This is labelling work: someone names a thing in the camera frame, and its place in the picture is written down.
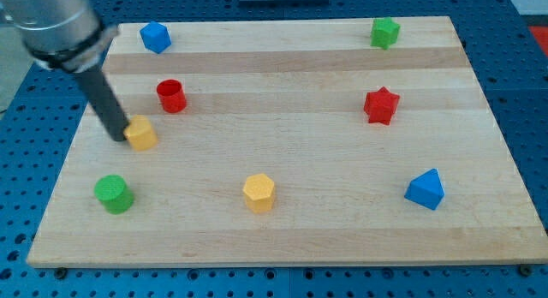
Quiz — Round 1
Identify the blue triangle block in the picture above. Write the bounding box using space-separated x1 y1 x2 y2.
404 168 445 211

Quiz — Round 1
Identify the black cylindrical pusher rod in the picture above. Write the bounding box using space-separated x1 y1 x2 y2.
74 64 129 142

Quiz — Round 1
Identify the red star block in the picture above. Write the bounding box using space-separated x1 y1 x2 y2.
363 86 400 125

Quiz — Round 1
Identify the red cylinder block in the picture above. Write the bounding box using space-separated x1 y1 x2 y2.
156 79 187 114

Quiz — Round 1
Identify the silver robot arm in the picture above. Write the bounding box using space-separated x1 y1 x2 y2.
1 0 128 141

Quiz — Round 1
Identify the yellow hexagon block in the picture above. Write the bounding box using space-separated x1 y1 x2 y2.
242 173 276 214

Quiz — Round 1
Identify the wooden board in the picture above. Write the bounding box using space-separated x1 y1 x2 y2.
27 16 547 268

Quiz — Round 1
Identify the green cylinder block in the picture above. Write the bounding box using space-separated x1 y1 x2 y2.
93 175 134 214

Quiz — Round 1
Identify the blue cube block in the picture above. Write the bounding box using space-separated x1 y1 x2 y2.
140 21 171 54

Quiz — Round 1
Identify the green star block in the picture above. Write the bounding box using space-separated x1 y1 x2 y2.
371 17 401 50

